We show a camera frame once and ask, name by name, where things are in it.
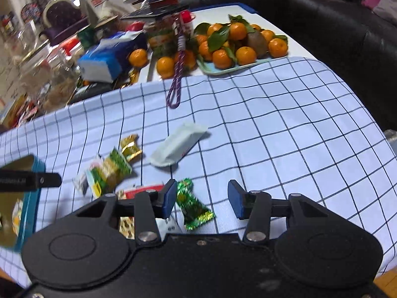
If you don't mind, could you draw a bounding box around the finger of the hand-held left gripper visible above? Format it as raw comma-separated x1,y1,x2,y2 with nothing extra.
0,170,62,193

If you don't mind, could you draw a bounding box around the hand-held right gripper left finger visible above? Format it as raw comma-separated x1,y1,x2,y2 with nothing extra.
74,179,178,243

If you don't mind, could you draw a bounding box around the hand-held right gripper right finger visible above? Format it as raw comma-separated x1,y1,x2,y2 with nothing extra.
227,179,330,244

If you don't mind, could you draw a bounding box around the shiny green candy wrapper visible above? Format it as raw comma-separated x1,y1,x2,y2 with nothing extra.
176,178,215,231

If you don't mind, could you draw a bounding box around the red snack packet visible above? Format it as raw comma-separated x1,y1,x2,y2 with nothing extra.
117,184,183,240

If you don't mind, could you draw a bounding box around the teal tin box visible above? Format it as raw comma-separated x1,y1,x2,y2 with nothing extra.
0,154,46,252

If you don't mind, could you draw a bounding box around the green yellow snack packet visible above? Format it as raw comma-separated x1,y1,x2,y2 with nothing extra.
102,147,133,193

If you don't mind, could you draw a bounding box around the gold candy wrapper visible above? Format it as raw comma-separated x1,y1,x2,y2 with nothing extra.
120,134,143,161

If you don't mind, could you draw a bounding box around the checkered tablecloth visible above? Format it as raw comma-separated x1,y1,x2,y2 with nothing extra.
0,56,393,290

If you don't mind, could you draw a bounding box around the clear glass jar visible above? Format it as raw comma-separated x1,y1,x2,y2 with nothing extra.
40,49,82,110

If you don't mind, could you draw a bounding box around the black flat device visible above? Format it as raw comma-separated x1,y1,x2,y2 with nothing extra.
71,81,116,104

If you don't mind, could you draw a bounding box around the loose tangerine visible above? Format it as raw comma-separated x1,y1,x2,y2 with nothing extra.
129,49,149,68
174,50,197,71
156,56,176,79

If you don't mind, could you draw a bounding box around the teal tray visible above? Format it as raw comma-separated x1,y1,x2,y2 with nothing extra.
195,54,286,77

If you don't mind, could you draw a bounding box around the blue tissue pack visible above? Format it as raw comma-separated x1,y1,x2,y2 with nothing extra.
77,31,148,83

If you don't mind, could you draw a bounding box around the pile of tangerines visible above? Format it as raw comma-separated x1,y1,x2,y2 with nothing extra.
195,21,289,69

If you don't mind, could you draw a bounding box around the brown kiwi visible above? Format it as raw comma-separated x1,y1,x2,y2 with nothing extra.
246,31,268,57

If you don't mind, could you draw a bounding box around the glass jar fruit label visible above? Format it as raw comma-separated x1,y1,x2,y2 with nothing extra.
145,15,178,57

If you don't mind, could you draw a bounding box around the bin with clear liner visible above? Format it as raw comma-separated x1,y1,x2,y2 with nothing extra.
384,128,397,150

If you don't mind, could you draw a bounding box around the white bottle red cap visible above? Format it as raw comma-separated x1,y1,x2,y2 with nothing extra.
178,10,196,35

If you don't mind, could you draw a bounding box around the white cardboard box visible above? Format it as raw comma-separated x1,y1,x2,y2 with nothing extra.
79,0,137,28

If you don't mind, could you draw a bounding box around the black leather sofa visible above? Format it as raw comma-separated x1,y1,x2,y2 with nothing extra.
176,0,397,132

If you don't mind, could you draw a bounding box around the grey pillow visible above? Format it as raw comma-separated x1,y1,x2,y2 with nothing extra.
372,0,397,26

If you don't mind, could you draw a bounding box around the purple braided cord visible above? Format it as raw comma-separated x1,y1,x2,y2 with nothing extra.
166,12,187,110

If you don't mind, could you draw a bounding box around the purple chair cream frame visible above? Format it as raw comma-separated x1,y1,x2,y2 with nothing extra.
38,0,89,46

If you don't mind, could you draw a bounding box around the colourful round wall plate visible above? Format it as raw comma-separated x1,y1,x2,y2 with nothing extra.
21,2,41,23

